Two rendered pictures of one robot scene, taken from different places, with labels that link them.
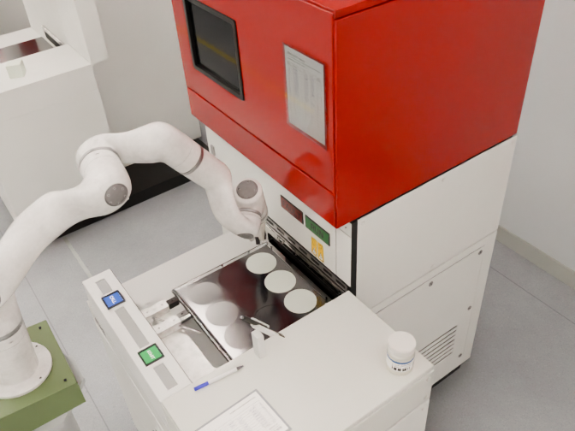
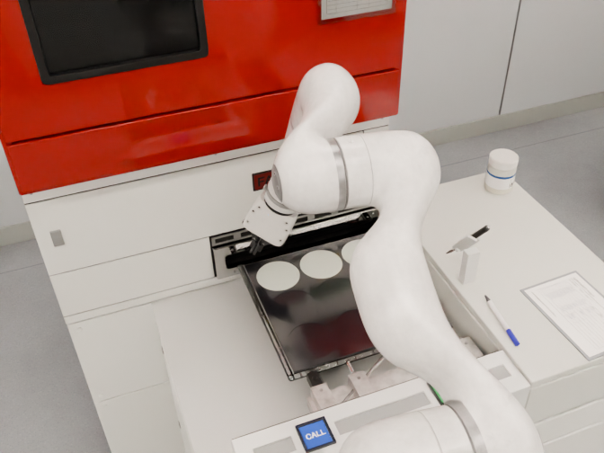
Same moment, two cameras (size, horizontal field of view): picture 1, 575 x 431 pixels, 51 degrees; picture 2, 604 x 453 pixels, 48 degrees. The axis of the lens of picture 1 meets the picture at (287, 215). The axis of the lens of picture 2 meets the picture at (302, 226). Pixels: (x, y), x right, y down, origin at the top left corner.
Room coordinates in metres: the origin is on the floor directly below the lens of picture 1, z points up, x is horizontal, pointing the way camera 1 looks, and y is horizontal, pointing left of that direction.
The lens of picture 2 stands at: (1.14, 1.21, 1.98)
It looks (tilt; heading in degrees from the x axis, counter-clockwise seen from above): 39 degrees down; 283
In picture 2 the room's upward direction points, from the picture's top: 2 degrees counter-clockwise
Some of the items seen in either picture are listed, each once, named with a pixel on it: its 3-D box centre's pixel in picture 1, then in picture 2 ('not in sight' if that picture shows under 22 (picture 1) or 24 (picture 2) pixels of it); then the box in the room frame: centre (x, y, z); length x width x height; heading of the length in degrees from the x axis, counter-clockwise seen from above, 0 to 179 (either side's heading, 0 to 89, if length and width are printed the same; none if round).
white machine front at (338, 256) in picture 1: (273, 208); (225, 215); (1.60, 0.05, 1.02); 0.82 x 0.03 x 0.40; 33
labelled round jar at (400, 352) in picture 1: (400, 353); (501, 172); (0.97, -0.26, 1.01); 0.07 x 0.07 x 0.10
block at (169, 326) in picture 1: (167, 327); (363, 392); (1.22, 0.38, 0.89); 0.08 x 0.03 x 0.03; 123
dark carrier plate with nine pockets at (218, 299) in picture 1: (251, 297); (339, 294); (1.31, 0.13, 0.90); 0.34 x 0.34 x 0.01; 33
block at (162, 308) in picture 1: (155, 311); (325, 404); (1.28, 0.43, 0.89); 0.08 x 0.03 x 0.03; 123
